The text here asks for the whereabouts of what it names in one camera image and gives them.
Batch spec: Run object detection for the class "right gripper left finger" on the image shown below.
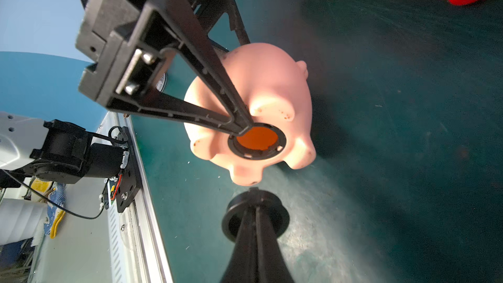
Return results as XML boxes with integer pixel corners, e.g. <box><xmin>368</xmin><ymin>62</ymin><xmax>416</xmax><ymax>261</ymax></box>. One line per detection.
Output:
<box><xmin>221</xmin><ymin>206</ymin><xmax>257</xmax><ymax>282</ymax></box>

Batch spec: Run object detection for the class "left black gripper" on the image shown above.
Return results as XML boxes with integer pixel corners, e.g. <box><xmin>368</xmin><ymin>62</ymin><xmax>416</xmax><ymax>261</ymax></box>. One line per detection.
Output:
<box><xmin>75</xmin><ymin>0</ymin><xmax>254</xmax><ymax>136</ymax></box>

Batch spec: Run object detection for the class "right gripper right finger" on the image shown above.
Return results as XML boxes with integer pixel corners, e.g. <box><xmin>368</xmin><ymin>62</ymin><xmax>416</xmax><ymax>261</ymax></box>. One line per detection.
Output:
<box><xmin>256</xmin><ymin>208</ymin><xmax>293</xmax><ymax>282</ymax></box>

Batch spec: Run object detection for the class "black round plug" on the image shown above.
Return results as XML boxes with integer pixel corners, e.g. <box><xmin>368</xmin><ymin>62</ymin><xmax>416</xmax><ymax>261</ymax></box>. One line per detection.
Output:
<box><xmin>221</xmin><ymin>187</ymin><xmax>290</xmax><ymax>242</ymax></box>

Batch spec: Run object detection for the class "tan piggy bank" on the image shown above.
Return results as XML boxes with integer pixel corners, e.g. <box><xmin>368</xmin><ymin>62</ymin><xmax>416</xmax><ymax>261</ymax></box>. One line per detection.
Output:
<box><xmin>184</xmin><ymin>43</ymin><xmax>316</xmax><ymax>186</ymax></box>

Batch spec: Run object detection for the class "aluminium front rail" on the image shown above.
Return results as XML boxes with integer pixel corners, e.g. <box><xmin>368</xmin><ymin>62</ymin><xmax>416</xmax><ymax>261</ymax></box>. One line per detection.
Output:
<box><xmin>98</xmin><ymin>112</ymin><xmax>173</xmax><ymax>282</ymax></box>

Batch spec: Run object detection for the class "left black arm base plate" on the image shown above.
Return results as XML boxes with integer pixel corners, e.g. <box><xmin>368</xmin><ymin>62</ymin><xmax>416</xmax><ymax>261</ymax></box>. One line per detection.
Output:
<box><xmin>102</xmin><ymin>126</ymin><xmax>142</xmax><ymax>213</ymax></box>

